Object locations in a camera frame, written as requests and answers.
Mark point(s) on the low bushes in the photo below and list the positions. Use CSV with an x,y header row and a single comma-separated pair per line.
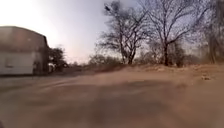
x,y
100,62

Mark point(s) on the bare tree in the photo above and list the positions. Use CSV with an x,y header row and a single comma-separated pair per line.
x,y
165,53
130,53
213,43

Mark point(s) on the brown dirt ground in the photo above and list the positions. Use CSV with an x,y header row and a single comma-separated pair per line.
x,y
110,103

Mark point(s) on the dry grass verge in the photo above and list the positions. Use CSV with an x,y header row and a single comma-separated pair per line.
x,y
166,70

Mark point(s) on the dark leafy tree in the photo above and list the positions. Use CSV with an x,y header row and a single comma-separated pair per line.
x,y
56,58

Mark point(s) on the white building with dark roof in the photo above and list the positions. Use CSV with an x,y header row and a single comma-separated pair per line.
x,y
20,50

